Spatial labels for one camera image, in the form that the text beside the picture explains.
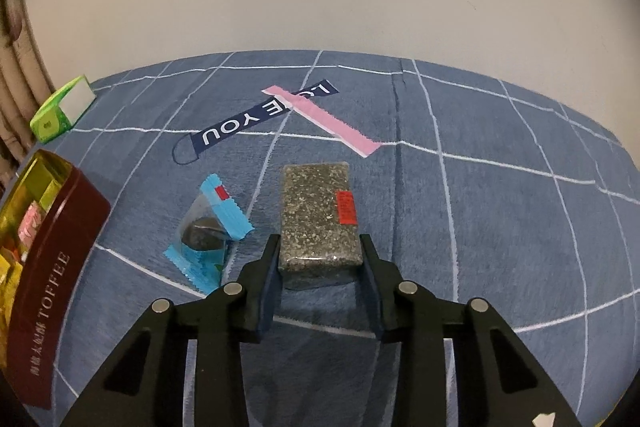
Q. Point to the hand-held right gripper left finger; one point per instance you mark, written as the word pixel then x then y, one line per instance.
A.
pixel 267 297

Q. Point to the beige patterned curtain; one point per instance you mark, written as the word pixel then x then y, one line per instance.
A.
pixel 15 82

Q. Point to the blue checked blanket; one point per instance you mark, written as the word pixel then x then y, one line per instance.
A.
pixel 475 232

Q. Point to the red and gold tin box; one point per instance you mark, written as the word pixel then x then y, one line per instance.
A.
pixel 50 307

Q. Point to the grey sesame bar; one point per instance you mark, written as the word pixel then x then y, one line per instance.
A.
pixel 315 217

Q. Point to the blue candy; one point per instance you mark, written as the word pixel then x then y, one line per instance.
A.
pixel 205 232

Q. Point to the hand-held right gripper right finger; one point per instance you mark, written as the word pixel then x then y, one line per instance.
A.
pixel 375 302

